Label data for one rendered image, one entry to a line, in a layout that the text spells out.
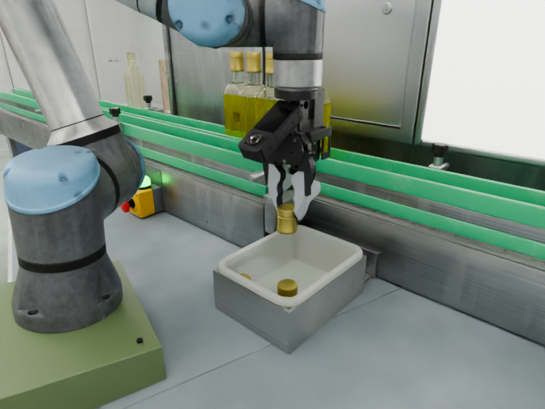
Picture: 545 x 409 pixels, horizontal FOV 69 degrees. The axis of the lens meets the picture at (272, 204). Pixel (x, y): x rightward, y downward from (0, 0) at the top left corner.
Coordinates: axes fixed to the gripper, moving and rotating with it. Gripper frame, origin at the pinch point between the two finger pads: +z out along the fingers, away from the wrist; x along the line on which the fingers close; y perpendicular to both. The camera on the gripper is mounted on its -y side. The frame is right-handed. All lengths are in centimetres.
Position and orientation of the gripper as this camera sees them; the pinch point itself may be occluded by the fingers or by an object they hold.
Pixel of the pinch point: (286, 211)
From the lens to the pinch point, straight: 67.7
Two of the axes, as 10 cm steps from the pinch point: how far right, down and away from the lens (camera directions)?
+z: 0.0, 9.2, 3.9
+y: 6.4, -3.0, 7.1
